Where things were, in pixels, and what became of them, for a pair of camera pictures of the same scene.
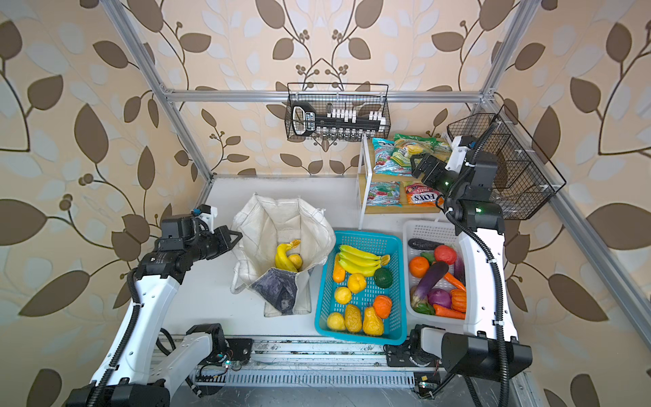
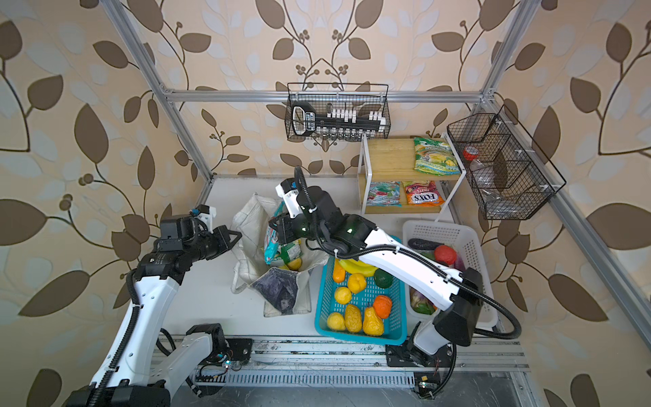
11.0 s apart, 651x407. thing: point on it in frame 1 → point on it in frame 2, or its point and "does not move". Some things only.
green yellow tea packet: x=407 y=145 → x=291 y=251
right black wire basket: x=525 y=177 does not move
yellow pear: x=372 y=323 does not move
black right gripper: x=427 y=162 → x=286 y=227
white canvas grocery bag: x=266 y=222 does not move
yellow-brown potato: x=353 y=318 does not move
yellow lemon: x=342 y=295 does not move
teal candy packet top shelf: x=383 y=164 → x=272 y=241
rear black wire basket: x=336 y=112 does not move
